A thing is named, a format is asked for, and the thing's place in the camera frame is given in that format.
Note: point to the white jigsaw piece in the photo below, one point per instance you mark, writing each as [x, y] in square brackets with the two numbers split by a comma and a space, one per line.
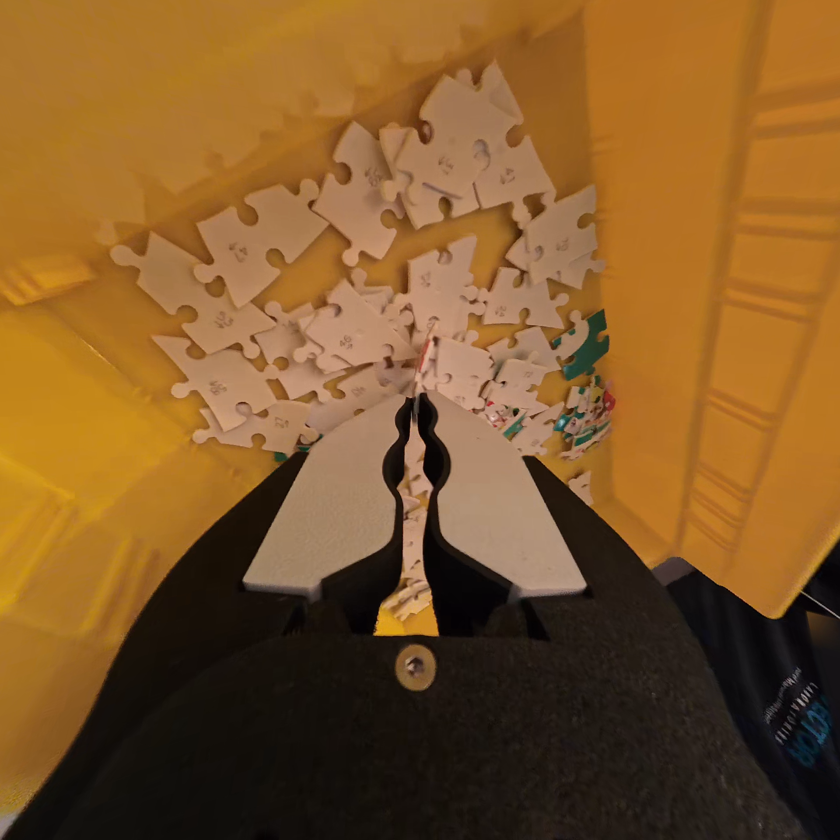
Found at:
[423, 374]

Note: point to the pile of puzzle pieces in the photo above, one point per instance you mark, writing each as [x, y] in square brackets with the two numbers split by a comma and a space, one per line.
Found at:
[355, 197]

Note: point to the yellow plastic bin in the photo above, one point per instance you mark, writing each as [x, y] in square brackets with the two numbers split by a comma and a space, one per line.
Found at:
[158, 131]

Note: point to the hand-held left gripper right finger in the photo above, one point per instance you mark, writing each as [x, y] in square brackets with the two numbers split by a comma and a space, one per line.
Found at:
[505, 525]

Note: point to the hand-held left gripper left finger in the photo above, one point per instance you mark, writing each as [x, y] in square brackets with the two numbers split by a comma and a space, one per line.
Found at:
[328, 525]

